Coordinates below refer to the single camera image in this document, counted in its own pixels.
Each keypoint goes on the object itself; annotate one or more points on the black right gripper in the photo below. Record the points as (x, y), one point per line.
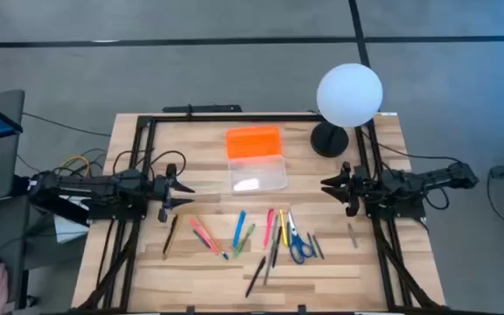
(357, 190)

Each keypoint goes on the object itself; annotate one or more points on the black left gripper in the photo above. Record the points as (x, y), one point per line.
(162, 192)

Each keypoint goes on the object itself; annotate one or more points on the slim black pen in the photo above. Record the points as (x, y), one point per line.
(170, 234)

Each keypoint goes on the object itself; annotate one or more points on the pink pencil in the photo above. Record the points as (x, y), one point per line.
(204, 235)

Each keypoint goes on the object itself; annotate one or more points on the slim grey pen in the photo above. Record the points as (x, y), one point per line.
(353, 236)

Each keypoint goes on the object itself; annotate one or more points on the orange pencil blue eraser cap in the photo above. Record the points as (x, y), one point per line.
(212, 236)

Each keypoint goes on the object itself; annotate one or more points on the blue pen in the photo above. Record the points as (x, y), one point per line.
(239, 228)

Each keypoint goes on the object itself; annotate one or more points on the yellow highlighter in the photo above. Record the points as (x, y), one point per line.
(283, 227)

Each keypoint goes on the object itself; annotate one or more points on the grey capped pen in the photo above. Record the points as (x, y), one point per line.
(275, 227)
(268, 269)

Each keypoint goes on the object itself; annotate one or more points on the green ballpoint pen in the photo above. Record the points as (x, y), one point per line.
(244, 241)

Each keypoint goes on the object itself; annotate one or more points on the clear plastic supply box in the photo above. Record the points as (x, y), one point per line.
(256, 172)

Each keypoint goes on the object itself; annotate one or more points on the pink highlighter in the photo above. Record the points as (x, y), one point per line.
(269, 227)

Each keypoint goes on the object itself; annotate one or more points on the black marker pen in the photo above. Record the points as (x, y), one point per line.
(277, 241)

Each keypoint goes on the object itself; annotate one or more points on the orange plastic box lid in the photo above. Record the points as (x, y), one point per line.
(254, 142)

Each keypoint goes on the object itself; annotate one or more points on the thick matte black pen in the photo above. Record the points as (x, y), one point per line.
(255, 277)

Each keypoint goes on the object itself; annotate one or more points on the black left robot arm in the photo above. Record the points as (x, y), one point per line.
(103, 188)

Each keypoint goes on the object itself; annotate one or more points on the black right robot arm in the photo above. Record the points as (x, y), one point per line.
(409, 184)

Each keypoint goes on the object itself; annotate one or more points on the black flat bar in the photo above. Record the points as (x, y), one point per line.
(201, 108)

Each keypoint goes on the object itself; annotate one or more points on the white globe lamp black base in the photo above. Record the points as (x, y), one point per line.
(348, 94)

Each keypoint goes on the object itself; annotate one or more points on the white paper sheet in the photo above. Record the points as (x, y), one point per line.
(70, 227)

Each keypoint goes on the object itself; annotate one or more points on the black aluminium table frame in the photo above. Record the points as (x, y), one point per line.
(234, 118)

